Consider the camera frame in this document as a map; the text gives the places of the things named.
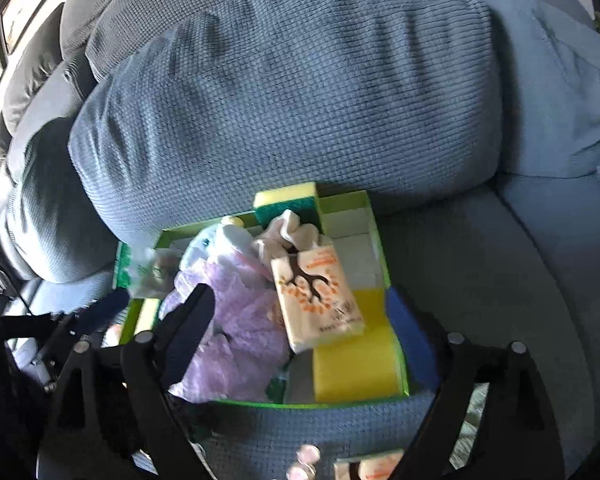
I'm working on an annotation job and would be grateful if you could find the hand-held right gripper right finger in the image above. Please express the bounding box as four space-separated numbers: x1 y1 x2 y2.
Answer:
385 290 565 480

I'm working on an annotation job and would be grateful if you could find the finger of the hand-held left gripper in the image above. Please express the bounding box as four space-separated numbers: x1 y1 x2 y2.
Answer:
34 290 132 357

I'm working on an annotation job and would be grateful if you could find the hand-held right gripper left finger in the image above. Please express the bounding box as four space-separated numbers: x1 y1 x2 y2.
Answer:
37 284 217 480

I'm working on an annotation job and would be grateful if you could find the green white plastic packet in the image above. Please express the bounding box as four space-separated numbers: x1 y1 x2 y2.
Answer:
114 244 182 302
179 221 254 272

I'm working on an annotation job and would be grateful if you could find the tree print tissue pack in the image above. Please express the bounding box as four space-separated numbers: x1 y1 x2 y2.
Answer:
269 242 367 354

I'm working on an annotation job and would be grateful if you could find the green cardboard box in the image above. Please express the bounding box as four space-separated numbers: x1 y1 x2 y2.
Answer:
114 189 412 407

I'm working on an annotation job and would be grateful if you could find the cream cloth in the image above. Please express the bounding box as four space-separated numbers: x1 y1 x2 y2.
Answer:
252 209 332 262

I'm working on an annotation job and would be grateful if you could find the purple mesh bath loofah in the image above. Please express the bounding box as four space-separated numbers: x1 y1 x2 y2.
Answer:
162 254 292 404

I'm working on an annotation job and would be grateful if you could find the blue-grey sofa back cushion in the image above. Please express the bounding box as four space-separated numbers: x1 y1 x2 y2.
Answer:
0 119 112 284
68 0 504 282
462 0 600 177

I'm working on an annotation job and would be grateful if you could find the cream soap box lower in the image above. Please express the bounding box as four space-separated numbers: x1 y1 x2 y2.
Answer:
334 449 407 480

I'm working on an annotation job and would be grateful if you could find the pink clear hair claw clip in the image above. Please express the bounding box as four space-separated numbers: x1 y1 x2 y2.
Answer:
286 444 322 480

